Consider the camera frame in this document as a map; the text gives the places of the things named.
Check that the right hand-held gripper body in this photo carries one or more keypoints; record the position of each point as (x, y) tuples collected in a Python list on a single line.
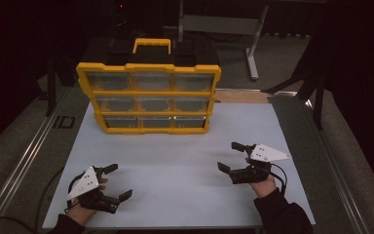
[(266, 154)]

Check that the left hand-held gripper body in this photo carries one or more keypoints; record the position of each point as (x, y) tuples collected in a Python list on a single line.
[(86, 185)]

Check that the clear plastic drawer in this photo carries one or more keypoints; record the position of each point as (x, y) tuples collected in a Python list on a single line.
[(152, 104)]

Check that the yellow black organizer cabinet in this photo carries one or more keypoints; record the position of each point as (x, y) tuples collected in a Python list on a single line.
[(149, 67)]

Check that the person's left hand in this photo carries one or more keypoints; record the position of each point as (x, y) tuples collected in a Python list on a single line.
[(79, 214)]

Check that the person's right hand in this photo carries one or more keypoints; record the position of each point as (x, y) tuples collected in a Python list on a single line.
[(264, 188)]

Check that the wooden board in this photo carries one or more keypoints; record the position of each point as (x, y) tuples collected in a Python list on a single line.
[(240, 97)]

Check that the black tripod stand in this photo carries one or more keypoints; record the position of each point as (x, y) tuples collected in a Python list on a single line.
[(319, 104)]

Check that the set of clear organizer drawers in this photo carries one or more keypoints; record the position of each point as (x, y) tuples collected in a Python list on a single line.
[(191, 83)]

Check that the black metal stand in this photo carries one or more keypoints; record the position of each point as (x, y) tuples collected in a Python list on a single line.
[(50, 94)]

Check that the aluminium rail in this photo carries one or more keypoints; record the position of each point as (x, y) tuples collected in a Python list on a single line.
[(334, 162), (22, 165), (282, 93)]

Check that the grey metal desk frame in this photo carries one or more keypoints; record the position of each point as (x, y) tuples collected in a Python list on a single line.
[(220, 25)]

